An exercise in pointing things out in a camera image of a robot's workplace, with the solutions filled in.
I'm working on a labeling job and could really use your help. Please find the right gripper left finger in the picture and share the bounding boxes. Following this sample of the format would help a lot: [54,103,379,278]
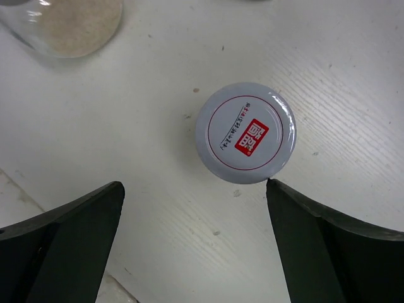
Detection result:
[1,181,125,302]

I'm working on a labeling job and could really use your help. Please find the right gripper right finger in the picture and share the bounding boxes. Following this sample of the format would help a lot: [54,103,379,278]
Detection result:
[266,179,403,302]

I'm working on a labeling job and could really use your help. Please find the silver lid spice jar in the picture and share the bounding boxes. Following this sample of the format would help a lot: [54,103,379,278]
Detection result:
[195,83,297,184]

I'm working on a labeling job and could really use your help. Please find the open wide glass jar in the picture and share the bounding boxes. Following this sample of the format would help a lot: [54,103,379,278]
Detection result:
[1,0,124,58]

